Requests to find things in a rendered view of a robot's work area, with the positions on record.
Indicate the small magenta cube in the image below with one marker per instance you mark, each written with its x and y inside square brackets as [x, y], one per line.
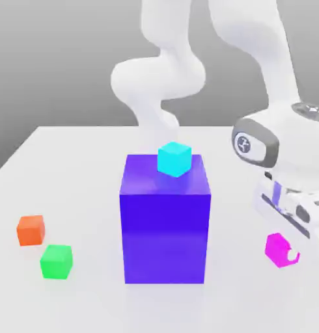
[277, 249]

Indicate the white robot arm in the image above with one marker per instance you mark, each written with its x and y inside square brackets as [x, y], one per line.
[159, 78]

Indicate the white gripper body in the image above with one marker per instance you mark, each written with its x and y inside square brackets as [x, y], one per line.
[266, 205]

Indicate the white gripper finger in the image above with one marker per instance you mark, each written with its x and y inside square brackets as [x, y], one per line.
[292, 255]

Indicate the small orange cube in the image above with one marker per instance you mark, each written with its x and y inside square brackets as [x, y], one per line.
[30, 230]

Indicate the small cyan cube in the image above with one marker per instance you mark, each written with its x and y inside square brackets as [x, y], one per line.
[173, 160]

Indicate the small green cube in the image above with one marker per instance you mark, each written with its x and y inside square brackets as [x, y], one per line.
[56, 261]

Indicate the large purple box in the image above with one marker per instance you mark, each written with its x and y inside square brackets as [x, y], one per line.
[164, 234]

